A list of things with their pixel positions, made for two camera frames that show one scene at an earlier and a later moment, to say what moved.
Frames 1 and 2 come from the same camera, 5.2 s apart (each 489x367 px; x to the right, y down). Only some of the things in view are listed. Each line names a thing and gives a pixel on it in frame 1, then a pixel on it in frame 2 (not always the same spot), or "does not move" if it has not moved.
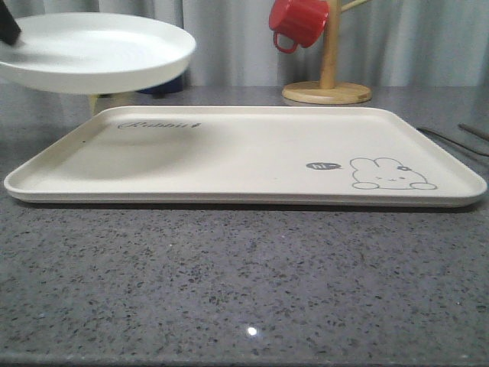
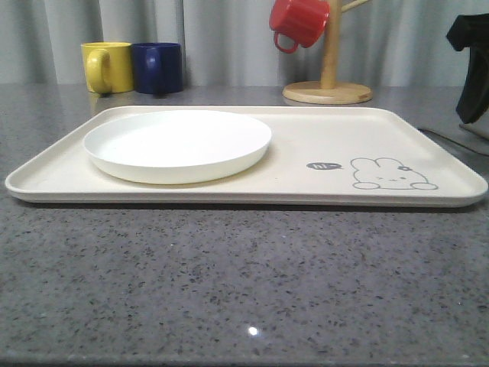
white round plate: x=92 y=53 -> x=176 y=147
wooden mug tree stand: x=329 y=90 does not move
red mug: x=301 y=21 does not move
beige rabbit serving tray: x=247 y=156 does not move
